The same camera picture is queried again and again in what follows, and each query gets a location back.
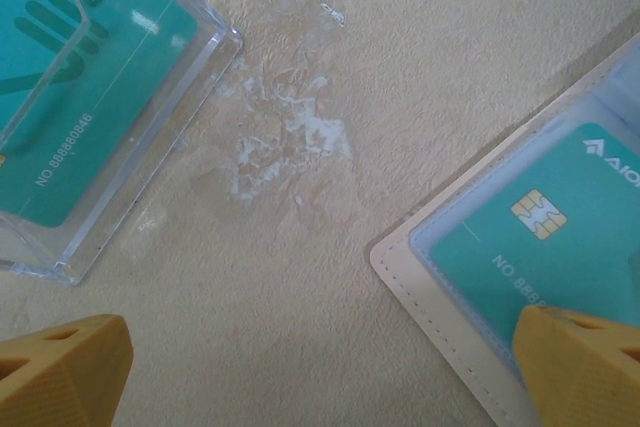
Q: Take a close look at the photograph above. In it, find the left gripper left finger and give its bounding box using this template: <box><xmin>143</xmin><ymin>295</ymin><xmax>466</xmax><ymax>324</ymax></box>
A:
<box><xmin>0</xmin><ymin>314</ymin><xmax>134</xmax><ymax>427</ymax></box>

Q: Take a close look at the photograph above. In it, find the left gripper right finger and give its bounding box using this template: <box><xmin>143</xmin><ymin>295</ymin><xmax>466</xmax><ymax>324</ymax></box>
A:
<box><xmin>513</xmin><ymin>304</ymin><xmax>640</xmax><ymax>427</ymax></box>

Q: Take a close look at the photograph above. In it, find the teal VIP card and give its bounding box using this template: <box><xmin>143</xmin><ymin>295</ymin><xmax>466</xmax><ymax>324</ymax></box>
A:
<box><xmin>0</xmin><ymin>0</ymin><xmax>199</xmax><ymax>228</ymax></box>
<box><xmin>429</xmin><ymin>121</ymin><xmax>640</xmax><ymax>373</ymax></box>

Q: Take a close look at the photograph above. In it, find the beige card holder wallet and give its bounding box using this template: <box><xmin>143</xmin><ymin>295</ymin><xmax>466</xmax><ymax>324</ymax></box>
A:
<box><xmin>368</xmin><ymin>31</ymin><xmax>640</xmax><ymax>427</ymax></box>

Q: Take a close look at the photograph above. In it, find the clear acrylic card organizer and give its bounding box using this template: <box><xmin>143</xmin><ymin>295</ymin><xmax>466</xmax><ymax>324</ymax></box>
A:
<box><xmin>0</xmin><ymin>0</ymin><xmax>245</xmax><ymax>288</ymax></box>

